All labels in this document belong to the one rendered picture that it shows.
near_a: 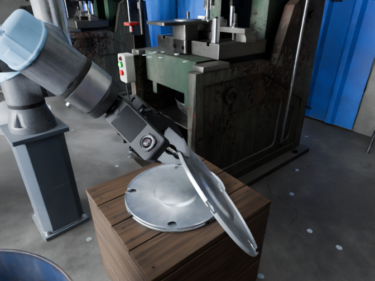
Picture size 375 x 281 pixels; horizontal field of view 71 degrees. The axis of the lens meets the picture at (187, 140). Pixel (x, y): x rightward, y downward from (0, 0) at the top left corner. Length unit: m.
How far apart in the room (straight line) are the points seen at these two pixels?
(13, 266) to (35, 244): 0.69
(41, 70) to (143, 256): 0.43
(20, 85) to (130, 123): 0.63
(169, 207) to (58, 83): 0.45
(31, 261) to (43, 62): 0.33
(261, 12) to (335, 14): 0.96
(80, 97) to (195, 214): 0.43
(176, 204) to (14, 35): 0.53
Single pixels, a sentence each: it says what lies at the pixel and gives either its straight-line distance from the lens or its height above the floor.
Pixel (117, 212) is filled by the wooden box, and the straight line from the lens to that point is 0.76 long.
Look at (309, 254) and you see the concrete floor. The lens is 1.19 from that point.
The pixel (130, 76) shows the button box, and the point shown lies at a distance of 1.37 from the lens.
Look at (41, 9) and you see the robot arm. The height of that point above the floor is 0.83.
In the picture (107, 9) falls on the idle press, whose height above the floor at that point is 0.79.
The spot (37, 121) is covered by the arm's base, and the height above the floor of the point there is 0.49.
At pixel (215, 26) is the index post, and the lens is 1.12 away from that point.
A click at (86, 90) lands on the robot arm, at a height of 0.74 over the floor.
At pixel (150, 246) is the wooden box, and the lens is 0.67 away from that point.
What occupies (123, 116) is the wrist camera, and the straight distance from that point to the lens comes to 0.43.
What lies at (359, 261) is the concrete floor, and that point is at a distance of 1.25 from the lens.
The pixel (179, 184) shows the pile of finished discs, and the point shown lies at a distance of 0.80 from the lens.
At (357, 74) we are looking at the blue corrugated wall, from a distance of 2.20.
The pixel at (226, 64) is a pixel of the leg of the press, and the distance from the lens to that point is 1.08.
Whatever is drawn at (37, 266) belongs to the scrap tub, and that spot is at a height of 0.45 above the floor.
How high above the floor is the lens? 0.85
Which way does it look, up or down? 28 degrees down
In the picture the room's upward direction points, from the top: straight up
